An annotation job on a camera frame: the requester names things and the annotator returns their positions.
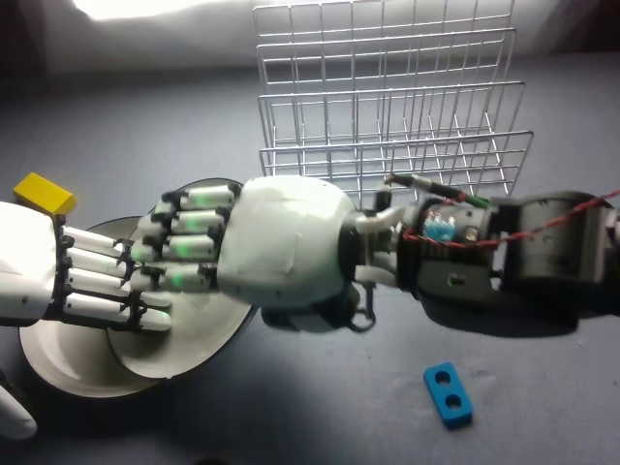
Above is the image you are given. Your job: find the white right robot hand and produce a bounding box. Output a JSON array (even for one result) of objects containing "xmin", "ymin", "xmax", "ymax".
[{"xmin": 129, "ymin": 174, "xmax": 378, "ymax": 336}]

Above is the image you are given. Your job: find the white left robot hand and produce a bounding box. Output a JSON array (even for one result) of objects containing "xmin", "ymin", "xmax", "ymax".
[{"xmin": 0, "ymin": 201, "xmax": 173, "ymax": 440}]

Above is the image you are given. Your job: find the white plate with dark rim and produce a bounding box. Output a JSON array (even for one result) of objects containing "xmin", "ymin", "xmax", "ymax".
[
  {"xmin": 107, "ymin": 177, "xmax": 254, "ymax": 383},
  {"xmin": 17, "ymin": 216, "xmax": 175, "ymax": 399}
]

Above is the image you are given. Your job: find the yellow block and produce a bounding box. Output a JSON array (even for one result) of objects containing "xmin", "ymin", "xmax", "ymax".
[{"xmin": 13, "ymin": 172, "xmax": 78, "ymax": 217}]

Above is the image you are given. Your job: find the blue block with two holes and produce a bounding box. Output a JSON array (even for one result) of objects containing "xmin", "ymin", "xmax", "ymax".
[{"xmin": 423, "ymin": 361, "xmax": 474, "ymax": 430}]

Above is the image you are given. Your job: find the silver wire dish rack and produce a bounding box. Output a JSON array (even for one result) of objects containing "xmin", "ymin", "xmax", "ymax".
[{"xmin": 251, "ymin": 0, "xmax": 537, "ymax": 207}]

